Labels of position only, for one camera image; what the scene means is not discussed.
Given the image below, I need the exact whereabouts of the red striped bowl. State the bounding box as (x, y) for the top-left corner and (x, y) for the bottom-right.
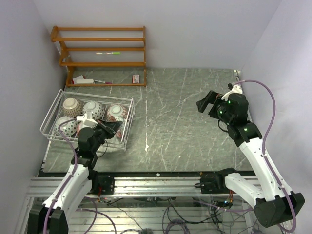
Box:
(111, 116), (125, 139)

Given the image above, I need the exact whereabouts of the light blue patterned bowl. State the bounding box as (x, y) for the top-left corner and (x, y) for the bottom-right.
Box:
(54, 116), (78, 137)

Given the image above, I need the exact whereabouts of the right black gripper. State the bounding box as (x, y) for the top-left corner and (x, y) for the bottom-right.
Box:
(196, 90), (233, 125)

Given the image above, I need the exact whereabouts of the purple cable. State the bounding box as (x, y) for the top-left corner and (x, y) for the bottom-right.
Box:
(42, 118), (117, 234)
(229, 79), (297, 232)

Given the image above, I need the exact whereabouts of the red and white card box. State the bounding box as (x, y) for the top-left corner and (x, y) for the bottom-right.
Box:
(132, 74), (140, 84)

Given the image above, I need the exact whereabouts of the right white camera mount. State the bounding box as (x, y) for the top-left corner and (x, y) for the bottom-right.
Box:
(226, 83), (243, 100)

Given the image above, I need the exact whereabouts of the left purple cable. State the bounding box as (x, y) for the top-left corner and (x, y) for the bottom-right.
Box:
(42, 118), (117, 234)

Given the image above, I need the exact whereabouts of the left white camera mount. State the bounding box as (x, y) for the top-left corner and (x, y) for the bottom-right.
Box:
(76, 111), (98, 128)

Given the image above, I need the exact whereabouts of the red circle patterned bowl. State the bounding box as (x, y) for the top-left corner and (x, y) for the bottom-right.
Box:
(83, 101), (104, 120)

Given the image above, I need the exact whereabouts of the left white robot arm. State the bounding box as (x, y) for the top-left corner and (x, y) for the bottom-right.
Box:
(27, 119), (123, 234)

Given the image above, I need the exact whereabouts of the white soap bar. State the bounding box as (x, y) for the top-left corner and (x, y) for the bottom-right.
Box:
(78, 79), (95, 85)

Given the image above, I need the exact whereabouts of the brown patterned bowl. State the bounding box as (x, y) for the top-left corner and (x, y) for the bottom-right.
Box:
(62, 97), (83, 117)

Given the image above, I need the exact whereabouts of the black and white leaf bowl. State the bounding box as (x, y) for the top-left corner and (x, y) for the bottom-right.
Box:
(77, 122), (84, 134)

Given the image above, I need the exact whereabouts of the wooden shelf rack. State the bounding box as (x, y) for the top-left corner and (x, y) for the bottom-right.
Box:
(50, 25), (147, 87)

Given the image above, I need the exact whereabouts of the white wire dish rack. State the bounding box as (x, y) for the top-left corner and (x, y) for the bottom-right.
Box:
(40, 90), (135, 151)

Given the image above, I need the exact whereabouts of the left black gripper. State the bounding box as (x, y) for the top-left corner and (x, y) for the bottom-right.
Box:
(91, 118), (122, 153)

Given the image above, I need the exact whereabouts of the red and white flat box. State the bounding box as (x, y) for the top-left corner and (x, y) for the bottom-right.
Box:
(72, 75), (85, 84)

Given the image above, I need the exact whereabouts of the aluminium mounting rail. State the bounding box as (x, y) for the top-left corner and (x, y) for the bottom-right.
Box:
(26, 176), (261, 197)

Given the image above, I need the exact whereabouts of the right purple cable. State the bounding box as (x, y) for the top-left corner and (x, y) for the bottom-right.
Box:
(229, 79), (297, 232)

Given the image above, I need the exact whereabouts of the dark blue patterned bowl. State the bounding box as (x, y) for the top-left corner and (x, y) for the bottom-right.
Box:
(107, 105), (128, 122)

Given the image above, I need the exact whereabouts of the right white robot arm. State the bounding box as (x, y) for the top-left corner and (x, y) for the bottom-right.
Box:
(196, 90), (305, 228)

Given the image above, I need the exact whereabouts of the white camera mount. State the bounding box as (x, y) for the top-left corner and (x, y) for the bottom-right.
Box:
(76, 111), (98, 128)
(226, 83), (243, 100)

